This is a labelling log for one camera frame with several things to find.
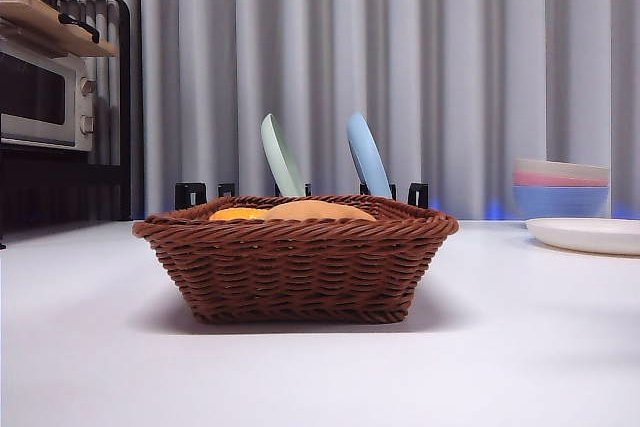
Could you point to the black plate rack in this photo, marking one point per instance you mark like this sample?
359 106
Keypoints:
190 194

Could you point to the orange plastic corn cob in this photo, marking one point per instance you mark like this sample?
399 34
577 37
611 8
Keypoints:
235 214

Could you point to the pink bowl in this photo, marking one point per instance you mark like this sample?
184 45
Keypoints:
555 179

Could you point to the pale blue plate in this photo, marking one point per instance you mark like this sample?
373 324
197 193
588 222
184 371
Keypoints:
367 157

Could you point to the blue bowl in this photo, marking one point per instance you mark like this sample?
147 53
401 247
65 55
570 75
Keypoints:
565 202

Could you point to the pale green plate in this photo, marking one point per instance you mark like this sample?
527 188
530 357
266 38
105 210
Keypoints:
280 157

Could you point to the tan plastic potato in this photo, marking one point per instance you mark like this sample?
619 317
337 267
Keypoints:
320 210

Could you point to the silver toaster oven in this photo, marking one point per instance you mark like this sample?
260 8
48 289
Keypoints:
30 97

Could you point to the white plate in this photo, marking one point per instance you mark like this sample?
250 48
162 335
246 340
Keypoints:
590 236

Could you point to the black metal shelf frame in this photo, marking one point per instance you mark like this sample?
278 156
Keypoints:
125 97

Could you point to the brown wicker basket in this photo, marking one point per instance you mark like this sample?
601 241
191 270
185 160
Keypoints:
300 267

